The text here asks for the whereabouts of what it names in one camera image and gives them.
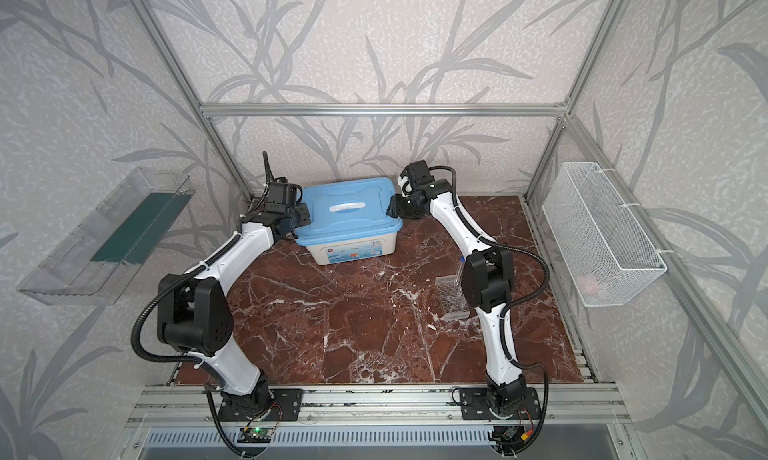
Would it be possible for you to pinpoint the light blue bin lid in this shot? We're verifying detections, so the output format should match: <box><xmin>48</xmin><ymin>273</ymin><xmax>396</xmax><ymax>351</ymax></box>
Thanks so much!
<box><xmin>295</xmin><ymin>177</ymin><xmax>403</xmax><ymax>247</ymax></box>

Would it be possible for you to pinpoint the white plastic storage bin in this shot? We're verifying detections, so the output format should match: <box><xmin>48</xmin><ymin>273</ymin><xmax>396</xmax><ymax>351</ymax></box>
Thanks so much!
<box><xmin>306</xmin><ymin>232</ymin><xmax>397</xmax><ymax>265</ymax></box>

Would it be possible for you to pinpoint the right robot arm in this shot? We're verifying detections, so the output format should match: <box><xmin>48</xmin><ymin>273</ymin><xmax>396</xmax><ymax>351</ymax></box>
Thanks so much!
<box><xmin>388</xmin><ymin>160</ymin><xmax>550</xmax><ymax>416</ymax></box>

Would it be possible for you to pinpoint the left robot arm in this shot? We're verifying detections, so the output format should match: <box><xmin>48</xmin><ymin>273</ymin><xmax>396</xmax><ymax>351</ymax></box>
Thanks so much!
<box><xmin>130</xmin><ymin>177</ymin><xmax>310</xmax><ymax>405</ymax></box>

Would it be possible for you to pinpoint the clear acrylic test tube rack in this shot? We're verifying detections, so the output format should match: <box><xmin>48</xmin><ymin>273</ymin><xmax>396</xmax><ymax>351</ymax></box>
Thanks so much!
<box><xmin>435</xmin><ymin>274</ymin><xmax>470</xmax><ymax>321</ymax></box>

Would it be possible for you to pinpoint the pink object in basket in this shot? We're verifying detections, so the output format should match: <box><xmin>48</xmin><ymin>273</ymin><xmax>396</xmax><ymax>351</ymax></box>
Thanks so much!
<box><xmin>578</xmin><ymin>274</ymin><xmax>604</xmax><ymax>297</ymax></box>

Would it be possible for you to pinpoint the green circuit board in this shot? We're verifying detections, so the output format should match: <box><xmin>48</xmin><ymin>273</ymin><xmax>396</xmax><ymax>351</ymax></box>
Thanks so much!
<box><xmin>237</xmin><ymin>426</ymin><xmax>276</xmax><ymax>444</ymax></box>

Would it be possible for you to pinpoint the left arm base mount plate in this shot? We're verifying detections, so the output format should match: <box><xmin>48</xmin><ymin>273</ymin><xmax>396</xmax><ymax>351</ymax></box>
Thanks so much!
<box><xmin>218</xmin><ymin>388</ymin><xmax>304</xmax><ymax>422</ymax></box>

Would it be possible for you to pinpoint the clear wall shelf green liner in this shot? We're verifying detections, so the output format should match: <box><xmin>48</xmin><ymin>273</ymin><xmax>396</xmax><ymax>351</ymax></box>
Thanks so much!
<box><xmin>18</xmin><ymin>167</ymin><xmax>196</xmax><ymax>306</ymax></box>

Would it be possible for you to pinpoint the white wire mesh basket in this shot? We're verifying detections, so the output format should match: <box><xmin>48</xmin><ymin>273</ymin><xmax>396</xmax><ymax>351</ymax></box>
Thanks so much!
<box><xmin>542</xmin><ymin>162</ymin><xmax>667</xmax><ymax>307</ymax></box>

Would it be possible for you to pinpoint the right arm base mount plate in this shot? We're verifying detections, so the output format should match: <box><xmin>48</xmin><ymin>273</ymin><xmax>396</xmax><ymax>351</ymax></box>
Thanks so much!
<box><xmin>452</xmin><ymin>387</ymin><xmax>541</xmax><ymax>421</ymax></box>

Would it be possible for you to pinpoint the aluminium front rail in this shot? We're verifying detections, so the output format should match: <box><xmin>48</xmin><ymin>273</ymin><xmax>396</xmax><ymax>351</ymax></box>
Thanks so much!
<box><xmin>126</xmin><ymin>383</ymin><xmax>631</xmax><ymax>427</ymax></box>

